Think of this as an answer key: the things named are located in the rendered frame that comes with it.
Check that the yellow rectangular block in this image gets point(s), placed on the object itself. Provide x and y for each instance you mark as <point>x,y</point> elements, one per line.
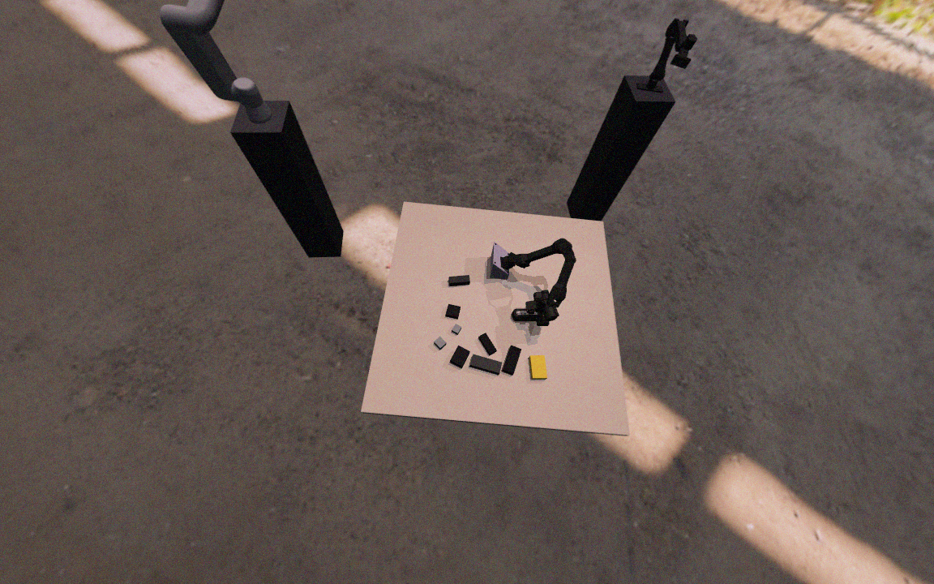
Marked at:
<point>537,367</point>

